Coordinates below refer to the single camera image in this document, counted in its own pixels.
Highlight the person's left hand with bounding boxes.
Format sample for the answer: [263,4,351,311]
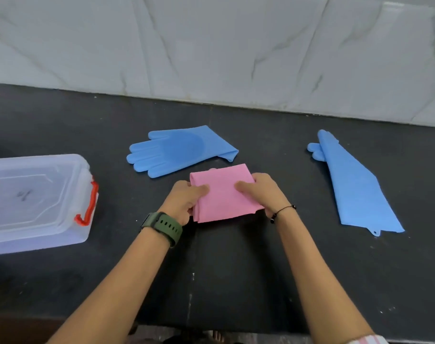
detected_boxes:
[159,180,210,226]

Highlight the person's right hand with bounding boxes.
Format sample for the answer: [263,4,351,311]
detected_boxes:
[234,173,294,218]

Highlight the pink cloth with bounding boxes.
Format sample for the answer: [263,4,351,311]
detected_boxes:
[189,163,265,224]

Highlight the person's left forearm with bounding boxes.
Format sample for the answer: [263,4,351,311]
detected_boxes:
[47,226,179,344]

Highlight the person's right forearm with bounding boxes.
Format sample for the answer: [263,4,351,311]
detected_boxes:
[273,208,376,344]

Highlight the blue silicone glove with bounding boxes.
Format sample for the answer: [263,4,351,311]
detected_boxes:
[126,125,239,179]
[307,129,405,236]

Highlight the green wrist watch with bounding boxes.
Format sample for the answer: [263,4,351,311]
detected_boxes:
[140,211,183,248]

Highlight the person's foot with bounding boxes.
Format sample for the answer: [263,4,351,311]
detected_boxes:
[202,329,234,344]

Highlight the clear plastic storage box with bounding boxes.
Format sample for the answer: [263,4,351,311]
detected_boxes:
[0,154,99,256]

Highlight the pink striped sleeve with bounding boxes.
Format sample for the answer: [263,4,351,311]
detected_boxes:
[345,334,389,344]

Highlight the black string bracelet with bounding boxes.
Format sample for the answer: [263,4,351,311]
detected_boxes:
[269,205,297,225]

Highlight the red box handle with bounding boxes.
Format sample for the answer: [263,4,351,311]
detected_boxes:
[74,179,99,226]

